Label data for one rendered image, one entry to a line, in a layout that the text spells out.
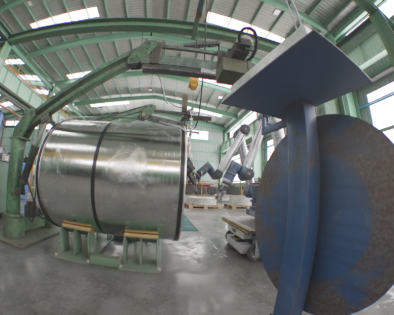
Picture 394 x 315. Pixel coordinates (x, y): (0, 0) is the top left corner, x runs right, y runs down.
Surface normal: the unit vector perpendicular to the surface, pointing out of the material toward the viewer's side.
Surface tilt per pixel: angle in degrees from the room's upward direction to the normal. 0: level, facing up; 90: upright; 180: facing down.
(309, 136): 90
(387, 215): 90
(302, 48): 180
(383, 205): 90
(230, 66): 88
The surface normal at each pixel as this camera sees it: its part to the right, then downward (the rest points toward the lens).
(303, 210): -0.94, -0.10
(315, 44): -0.05, 0.99
